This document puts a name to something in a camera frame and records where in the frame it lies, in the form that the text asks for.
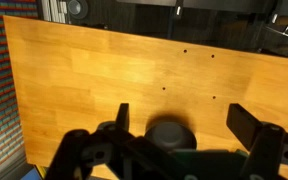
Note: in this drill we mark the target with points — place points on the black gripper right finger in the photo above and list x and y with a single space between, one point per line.
267 146

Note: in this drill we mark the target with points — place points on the white stacked papers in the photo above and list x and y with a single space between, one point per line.
54 10

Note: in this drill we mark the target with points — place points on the blue flat object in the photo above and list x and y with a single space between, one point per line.
32 174

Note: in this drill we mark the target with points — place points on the silver metal tripod leg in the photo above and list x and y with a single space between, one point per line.
284 32

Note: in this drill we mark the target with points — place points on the black round speaker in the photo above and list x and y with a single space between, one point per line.
77 8

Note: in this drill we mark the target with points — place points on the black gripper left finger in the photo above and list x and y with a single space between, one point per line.
84 150

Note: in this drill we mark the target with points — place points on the black vertical stand pole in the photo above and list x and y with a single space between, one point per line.
174 18

